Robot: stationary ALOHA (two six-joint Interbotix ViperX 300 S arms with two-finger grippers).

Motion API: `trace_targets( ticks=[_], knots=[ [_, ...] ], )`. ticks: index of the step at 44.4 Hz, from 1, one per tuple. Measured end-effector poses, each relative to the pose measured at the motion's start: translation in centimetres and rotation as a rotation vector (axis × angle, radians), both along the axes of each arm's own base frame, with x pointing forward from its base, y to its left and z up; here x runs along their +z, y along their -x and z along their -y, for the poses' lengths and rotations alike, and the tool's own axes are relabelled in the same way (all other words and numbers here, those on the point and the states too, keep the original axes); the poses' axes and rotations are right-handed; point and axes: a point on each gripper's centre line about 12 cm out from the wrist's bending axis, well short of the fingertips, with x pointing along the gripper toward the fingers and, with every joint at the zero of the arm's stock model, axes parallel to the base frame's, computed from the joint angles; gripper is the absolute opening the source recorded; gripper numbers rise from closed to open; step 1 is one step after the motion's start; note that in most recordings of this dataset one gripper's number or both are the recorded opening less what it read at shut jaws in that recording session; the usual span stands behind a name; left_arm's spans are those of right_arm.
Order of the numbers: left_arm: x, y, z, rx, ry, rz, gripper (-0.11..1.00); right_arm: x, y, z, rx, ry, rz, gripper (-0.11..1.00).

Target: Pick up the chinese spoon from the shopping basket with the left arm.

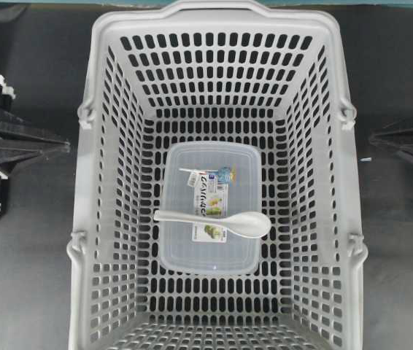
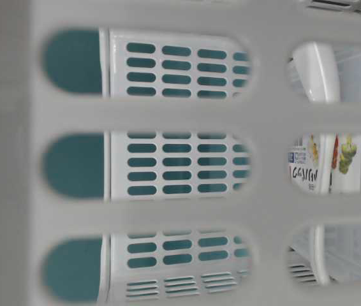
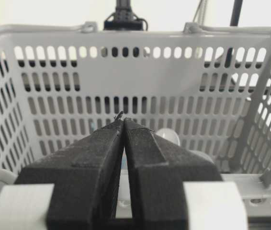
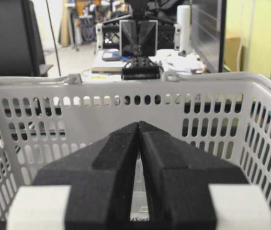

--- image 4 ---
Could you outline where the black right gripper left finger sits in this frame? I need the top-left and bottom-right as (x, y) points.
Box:
(6, 122), (139, 230)

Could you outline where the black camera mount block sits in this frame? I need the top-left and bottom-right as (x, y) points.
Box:
(121, 57), (161, 81)

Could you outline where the grey plastic shopping basket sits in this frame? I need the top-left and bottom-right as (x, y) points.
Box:
(0, 72), (271, 221)

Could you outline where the white cylinder roll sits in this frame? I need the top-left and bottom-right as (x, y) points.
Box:
(177, 5), (191, 56)

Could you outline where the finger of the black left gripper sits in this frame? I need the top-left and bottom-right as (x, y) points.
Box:
(121, 23), (137, 54)
(139, 22), (156, 55)

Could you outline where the white crumpled cloth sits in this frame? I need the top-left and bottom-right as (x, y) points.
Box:
(151, 49), (206, 74)

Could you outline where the grey black left gripper body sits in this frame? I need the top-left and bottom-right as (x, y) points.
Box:
(95, 19), (181, 57)

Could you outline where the black hanging cable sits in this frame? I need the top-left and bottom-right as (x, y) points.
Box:
(45, 0), (62, 77)

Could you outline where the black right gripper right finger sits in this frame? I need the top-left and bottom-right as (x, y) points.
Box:
(137, 121), (271, 230)

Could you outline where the black office chair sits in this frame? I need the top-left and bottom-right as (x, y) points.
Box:
(0, 0), (52, 77)

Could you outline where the dark monitor panel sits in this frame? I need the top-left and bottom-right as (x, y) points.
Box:
(191, 0), (227, 73)

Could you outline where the beige book stack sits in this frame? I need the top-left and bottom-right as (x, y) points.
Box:
(91, 51), (125, 73)

